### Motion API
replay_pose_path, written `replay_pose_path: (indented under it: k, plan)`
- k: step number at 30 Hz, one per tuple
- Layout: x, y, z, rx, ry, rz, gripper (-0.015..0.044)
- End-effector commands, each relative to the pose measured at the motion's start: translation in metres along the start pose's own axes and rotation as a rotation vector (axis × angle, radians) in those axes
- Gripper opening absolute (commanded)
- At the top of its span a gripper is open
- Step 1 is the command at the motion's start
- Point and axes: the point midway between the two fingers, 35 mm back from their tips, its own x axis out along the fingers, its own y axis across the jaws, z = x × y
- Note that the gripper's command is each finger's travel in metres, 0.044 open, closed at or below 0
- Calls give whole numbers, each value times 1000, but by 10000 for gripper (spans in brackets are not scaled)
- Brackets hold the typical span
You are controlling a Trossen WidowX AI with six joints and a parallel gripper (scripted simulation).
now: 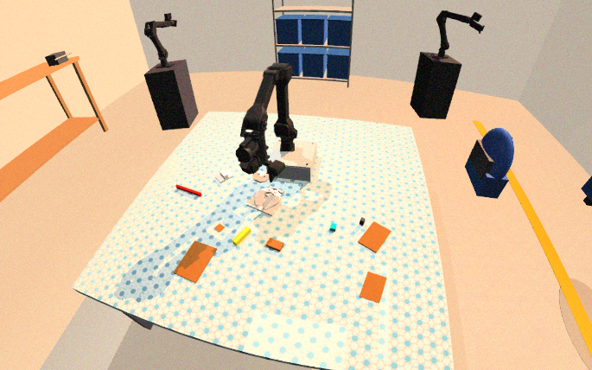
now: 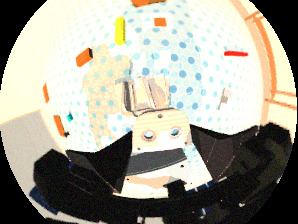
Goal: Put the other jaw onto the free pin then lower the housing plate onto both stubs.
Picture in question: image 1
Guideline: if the yellow rectangular bar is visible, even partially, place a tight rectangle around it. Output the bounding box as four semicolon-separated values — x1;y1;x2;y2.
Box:
232;226;251;245

